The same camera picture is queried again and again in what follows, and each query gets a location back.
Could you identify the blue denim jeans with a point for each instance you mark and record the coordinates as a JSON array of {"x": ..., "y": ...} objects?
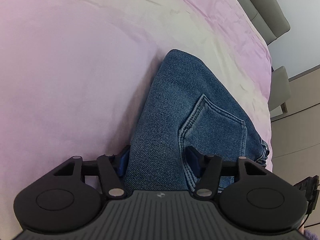
[{"x": 187, "y": 106}]

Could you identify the grey upholstered chair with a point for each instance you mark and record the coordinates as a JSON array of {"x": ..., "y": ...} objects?
[{"x": 280, "y": 90}]

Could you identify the pink and cream bed quilt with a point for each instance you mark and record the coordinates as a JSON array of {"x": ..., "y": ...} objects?
[{"x": 75, "y": 75}]

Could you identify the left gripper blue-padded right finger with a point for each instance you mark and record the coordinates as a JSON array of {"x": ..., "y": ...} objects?
[{"x": 213, "y": 173}]

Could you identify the grey upholstered headboard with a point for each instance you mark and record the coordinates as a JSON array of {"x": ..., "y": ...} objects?
[{"x": 267, "y": 17}]

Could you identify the beige wardrobe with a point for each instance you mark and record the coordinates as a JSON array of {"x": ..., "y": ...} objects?
[{"x": 295, "y": 134}]

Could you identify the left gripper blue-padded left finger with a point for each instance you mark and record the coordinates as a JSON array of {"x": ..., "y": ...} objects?
[{"x": 110, "y": 171}]

